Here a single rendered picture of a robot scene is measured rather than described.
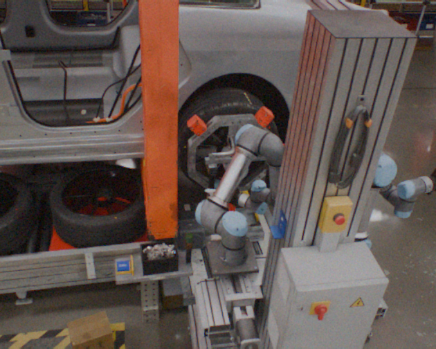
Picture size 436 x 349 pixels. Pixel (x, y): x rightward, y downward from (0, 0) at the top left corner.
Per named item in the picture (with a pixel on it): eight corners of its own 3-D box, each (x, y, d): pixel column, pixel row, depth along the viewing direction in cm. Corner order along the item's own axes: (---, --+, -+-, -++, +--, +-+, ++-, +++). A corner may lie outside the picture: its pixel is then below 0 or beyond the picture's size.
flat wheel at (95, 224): (133, 180, 362) (131, 154, 348) (167, 234, 316) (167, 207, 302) (44, 203, 334) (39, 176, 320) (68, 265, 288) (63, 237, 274)
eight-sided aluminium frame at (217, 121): (266, 183, 316) (277, 111, 285) (269, 190, 311) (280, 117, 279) (186, 190, 306) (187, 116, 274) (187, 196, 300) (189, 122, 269)
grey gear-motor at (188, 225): (194, 225, 353) (195, 188, 332) (204, 266, 320) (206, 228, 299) (169, 227, 349) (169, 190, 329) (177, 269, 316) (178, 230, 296)
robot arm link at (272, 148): (293, 136, 216) (292, 203, 252) (273, 128, 221) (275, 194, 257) (279, 151, 210) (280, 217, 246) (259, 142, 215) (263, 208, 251)
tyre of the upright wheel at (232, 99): (165, 168, 323) (254, 174, 343) (169, 189, 305) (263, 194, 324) (183, 79, 287) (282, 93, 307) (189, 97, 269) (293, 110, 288)
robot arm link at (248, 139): (212, 233, 216) (268, 129, 217) (188, 219, 223) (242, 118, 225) (223, 237, 226) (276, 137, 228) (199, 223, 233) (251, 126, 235)
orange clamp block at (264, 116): (261, 122, 288) (270, 111, 285) (265, 128, 282) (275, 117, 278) (252, 116, 284) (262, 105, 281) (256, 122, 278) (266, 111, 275)
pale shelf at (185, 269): (188, 254, 281) (188, 251, 279) (193, 275, 268) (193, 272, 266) (115, 262, 273) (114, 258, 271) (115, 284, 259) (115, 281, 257)
